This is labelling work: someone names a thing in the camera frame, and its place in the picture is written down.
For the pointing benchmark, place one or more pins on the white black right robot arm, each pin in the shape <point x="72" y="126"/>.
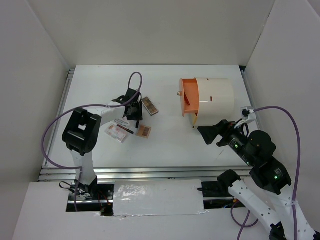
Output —
<point x="286" y="220"/>

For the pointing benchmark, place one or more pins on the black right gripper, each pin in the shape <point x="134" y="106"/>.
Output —
<point x="223" y="128"/>

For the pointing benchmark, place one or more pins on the dark red lip tube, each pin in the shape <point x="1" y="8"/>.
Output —
<point x="137" y="124"/>

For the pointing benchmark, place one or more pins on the white foil-taped cover panel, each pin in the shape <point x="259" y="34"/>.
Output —
<point x="157" y="198"/>

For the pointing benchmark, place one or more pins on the square four-shade eyeshadow palette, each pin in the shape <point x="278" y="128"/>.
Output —
<point x="143" y="131"/>

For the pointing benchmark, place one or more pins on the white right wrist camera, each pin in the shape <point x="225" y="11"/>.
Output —
<point x="248" y="116"/>

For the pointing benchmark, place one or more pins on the orange top drawer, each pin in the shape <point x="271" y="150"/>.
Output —
<point x="190" y="86"/>

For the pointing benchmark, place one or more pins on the clear pink nails box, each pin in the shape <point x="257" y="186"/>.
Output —
<point x="116" y="132"/>

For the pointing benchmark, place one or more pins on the clear false lashes box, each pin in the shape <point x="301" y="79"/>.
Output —
<point x="122" y="122"/>

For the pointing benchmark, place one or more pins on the brown multi-shade eyeshadow palette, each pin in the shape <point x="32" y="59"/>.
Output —
<point x="149" y="106"/>

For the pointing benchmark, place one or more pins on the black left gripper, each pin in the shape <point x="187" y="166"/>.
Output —
<point x="139" y="116"/>

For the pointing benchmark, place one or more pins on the cream cylindrical drawer organizer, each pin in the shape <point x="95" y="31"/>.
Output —
<point x="216" y="100"/>

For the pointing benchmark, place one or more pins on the orange drawer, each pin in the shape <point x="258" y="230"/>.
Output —
<point x="194" y="119"/>
<point x="190" y="86"/>

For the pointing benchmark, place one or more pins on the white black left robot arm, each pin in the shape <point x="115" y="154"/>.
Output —
<point x="82" y="131"/>

